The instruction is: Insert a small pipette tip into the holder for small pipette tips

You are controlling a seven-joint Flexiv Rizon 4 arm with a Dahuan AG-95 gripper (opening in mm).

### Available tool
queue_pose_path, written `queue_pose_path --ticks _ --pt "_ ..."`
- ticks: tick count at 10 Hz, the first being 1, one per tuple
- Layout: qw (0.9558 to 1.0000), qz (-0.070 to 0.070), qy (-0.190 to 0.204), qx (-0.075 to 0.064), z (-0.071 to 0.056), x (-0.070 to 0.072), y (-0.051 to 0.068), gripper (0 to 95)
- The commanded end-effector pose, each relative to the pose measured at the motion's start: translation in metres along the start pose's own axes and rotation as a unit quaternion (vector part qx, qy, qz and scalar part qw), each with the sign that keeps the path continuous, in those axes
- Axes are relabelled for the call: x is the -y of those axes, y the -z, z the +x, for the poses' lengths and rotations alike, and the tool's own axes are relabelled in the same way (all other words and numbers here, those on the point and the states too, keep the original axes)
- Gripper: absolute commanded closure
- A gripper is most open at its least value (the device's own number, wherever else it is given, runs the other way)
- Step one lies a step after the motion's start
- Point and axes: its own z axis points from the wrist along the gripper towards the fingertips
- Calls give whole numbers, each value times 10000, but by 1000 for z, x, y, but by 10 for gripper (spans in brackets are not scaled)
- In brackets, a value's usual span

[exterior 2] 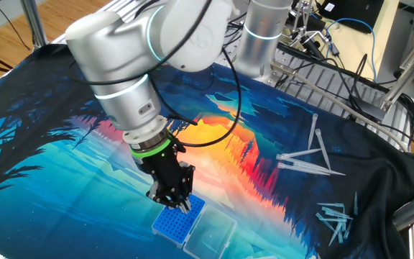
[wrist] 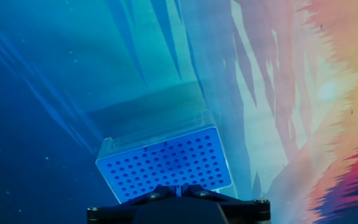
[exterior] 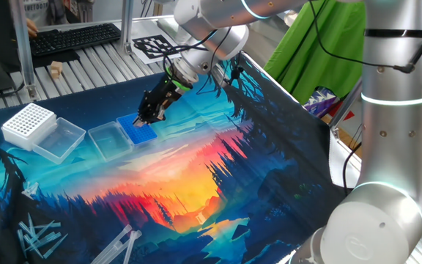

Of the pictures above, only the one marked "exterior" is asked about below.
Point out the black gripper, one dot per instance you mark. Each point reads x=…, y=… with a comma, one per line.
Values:
x=159, y=97

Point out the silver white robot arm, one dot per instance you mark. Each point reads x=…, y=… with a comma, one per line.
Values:
x=379, y=220

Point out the blue tip box clear lid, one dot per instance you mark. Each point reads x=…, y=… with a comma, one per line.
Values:
x=143, y=133

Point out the white tip box clear lid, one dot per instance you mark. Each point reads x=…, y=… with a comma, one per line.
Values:
x=28, y=122

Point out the clear large pipette tip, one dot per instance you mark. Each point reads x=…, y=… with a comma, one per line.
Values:
x=112, y=245
x=130, y=248
x=121, y=248

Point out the clear small tips cluster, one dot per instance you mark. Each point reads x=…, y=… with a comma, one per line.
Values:
x=30, y=190

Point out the pale blue medium pipette tip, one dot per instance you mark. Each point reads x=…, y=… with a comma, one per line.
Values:
x=50, y=224
x=55, y=246
x=42, y=229
x=46, y=238
x=33, y=245
x=21, y=242
x=30, y=223
x=24, y=227

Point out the person hand at keyboard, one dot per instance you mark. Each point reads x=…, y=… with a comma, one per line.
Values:
x=32, y=28

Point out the black white marker sheet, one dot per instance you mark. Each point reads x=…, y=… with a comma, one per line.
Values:
x=148, y=55

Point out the printed sunset forest cloth mat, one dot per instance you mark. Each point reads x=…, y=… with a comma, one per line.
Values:
x=181, y=176

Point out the small wooden block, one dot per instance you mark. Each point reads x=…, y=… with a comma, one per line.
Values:
x=56, y=69

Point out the black computer keyboard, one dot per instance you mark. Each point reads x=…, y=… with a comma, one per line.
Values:
x=72, y=38

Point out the black desk pad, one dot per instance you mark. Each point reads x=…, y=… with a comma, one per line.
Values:
x=55, y=58

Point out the green cloth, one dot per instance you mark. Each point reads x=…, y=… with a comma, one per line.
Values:
x=299, y=73

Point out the person white printed shirt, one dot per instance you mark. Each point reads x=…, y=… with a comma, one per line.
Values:
x=37, y=9

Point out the purple patterned box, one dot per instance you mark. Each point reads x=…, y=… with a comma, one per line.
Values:
x=319, y=102

